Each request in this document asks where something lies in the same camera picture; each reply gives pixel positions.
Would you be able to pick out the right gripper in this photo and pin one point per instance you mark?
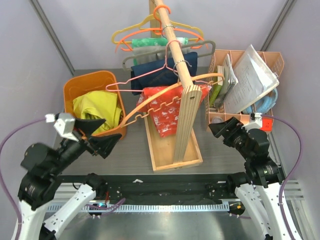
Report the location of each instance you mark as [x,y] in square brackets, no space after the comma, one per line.
[233,124]

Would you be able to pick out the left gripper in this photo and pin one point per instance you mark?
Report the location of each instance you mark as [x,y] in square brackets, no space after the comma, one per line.
[102,144]

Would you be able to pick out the peach wooden-look hanger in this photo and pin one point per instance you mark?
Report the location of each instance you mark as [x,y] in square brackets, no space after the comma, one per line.
[171,87]

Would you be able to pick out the yellow-green trousers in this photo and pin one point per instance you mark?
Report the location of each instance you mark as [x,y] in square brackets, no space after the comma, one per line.
[99,104]

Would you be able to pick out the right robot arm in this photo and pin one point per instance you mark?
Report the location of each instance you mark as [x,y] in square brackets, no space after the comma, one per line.
[260,187]

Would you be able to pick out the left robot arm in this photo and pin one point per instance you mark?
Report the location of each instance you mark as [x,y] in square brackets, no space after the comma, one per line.
[43,166]

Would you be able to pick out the navy blue trousers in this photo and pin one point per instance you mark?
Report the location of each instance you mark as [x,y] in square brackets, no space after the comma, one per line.
[163,77]

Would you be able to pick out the grey plastic hanger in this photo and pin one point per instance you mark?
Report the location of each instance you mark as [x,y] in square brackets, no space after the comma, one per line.
[186,48]

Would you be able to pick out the orange plastic hanger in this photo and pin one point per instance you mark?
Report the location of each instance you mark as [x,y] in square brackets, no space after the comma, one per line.
[155,30]

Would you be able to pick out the yellow plastic hanger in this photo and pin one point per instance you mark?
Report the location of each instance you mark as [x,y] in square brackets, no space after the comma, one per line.
[150,18]

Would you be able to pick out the tape roll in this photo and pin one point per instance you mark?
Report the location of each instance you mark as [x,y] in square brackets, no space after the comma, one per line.
[216,120]

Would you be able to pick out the green book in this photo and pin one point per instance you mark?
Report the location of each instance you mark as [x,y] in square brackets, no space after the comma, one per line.
[218,83]

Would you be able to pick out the red cube socket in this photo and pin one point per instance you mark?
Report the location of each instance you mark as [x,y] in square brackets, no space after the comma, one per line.
[267,124]

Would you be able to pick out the peach desk organizer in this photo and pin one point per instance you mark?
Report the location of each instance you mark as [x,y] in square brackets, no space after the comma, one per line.
[273,60]

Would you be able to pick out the light blue headphones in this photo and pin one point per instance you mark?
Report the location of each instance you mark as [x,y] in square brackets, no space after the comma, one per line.
[264,104]

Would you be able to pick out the orange plastic basket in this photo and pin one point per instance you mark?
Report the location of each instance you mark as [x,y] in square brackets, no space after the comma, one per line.
[95,81]

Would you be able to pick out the wooden clothes rack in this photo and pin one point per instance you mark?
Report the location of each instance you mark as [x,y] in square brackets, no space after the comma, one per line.
[180,150]

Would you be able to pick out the red patterned cloth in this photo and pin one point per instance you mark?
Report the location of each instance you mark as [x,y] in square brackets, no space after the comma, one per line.
[166,119]

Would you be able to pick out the white paper document folder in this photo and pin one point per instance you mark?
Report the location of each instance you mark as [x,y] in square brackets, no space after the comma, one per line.
[255,80]

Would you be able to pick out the grey cloth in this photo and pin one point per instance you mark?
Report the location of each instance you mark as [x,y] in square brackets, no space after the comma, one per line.
[149,54]

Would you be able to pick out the green white cloth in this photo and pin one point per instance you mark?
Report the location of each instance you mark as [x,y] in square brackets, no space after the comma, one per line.
[148,42]

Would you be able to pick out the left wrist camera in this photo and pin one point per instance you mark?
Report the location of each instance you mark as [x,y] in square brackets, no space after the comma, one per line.
[63,123]

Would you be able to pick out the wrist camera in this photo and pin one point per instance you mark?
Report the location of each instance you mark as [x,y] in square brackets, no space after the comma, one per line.
[255,122]
[63,123]

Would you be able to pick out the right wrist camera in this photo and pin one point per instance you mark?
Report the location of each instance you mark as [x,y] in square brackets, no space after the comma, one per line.
[255,122]

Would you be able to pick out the pink wire hanger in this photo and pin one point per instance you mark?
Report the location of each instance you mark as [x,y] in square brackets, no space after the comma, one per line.
[169,63]

